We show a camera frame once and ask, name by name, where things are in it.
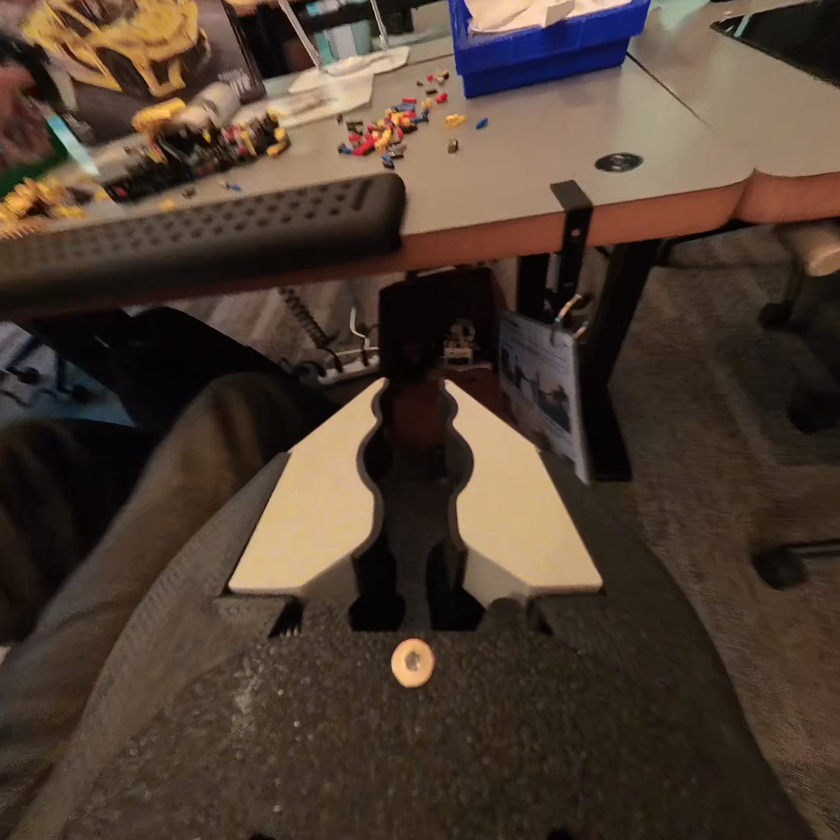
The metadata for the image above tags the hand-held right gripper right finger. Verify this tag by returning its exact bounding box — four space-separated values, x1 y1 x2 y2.
425 377 605 629

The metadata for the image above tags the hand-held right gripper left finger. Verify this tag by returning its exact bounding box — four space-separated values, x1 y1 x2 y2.
226 377 403 629

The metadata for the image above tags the yellow black brick car model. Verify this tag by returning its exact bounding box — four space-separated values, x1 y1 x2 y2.
101 98 293 203

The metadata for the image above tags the pile of small coloured pins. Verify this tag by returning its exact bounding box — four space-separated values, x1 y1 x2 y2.
336 95 490 172

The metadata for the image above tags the black desk hook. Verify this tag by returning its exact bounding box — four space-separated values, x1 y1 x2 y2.
550 180 595 309

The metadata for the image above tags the hanging printed card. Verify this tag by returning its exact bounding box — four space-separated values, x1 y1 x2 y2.
499 308 592 487

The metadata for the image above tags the white power strip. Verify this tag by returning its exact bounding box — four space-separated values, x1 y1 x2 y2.
292 354 383 385

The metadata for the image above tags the black perforated chair armrest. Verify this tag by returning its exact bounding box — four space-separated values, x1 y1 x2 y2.
0 174 408 312

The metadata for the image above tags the office chair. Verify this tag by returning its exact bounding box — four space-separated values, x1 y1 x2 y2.
755 220 840 592

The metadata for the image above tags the open instruction booklet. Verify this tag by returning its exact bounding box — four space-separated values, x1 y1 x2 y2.
266 66 376 129

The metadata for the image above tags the pile of yellow grey beams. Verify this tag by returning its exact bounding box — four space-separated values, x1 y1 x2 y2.
0 177 86 227

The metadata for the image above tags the blue plastic bin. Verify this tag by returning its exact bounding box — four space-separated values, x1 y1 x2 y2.
448 0 652 99

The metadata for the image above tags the plain white paper bag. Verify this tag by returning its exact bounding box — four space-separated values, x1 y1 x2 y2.
467 0 575 32

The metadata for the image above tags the black toy car box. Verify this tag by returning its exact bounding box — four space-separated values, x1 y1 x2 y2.
20 0 266 142

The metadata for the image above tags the black coiled cable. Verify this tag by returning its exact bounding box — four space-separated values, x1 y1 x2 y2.
279 289 337 357

